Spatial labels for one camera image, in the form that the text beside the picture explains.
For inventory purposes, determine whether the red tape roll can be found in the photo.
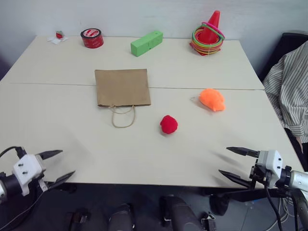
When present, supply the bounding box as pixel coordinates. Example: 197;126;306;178
80;28;104;49

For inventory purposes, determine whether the brown paper bag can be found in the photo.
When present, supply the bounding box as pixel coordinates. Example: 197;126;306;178
94;69;152;128

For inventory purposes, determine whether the green plastic ring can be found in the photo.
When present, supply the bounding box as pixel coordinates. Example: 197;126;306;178
192;26;223;48

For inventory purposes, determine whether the black table frame bar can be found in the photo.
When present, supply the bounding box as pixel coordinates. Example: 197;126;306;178
202;186;308;203

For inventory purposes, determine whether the pink plastic ring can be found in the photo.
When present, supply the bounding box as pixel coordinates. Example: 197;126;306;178
201;21;226;39

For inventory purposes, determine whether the green rectangular box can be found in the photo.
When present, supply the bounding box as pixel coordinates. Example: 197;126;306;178
130;30;163;58

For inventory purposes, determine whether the striped shirt person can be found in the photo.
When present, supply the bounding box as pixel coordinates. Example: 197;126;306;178
262;40;308;144

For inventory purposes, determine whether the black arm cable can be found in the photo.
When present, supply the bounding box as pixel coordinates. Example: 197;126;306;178
0;146;27;159
263;184;284;231

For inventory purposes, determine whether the red plush ball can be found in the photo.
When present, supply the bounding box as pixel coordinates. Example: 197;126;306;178
160;115;179;135

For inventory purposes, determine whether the white floor cable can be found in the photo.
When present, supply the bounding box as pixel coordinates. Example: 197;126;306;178
263;198;298;231

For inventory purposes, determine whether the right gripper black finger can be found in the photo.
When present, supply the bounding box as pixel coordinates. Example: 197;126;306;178
218;169;255;189
226;147;259;158

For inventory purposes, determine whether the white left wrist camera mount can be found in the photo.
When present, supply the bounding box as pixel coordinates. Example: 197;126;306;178
12;154;47;197

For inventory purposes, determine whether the orange plastic ring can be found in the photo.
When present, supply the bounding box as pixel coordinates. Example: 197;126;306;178
192;33;222;55

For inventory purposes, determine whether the yellow plastic ring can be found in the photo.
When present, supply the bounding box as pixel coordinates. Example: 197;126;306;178
192;28;223;50

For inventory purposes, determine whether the red plastic cone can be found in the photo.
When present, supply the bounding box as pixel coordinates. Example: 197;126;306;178
189;10;222;56

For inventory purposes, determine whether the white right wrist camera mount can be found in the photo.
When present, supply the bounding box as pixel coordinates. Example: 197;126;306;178
257;150;286;189

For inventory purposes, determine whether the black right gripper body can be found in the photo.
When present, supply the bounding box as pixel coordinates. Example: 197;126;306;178
248;157;270;186

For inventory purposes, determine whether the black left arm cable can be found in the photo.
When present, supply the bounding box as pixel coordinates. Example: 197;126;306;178
0;146;27;159

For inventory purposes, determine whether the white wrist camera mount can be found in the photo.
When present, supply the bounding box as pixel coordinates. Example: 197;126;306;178
257;150;286;189
12;154;47;197

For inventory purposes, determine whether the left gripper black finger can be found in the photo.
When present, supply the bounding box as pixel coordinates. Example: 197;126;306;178
46;170;76;191
38;150;64;160

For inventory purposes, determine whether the orange plush toy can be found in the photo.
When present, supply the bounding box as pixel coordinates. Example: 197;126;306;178
191;88;227;112

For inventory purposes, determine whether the dark rounded shape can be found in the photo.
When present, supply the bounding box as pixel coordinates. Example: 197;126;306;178
107;203;136;231
209;193;230;217
159;194;202;231

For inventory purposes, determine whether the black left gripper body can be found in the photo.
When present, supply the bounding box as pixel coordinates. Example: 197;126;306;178
35;154;49;193

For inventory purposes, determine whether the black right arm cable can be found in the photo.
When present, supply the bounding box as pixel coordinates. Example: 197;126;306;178
263;184;284;231

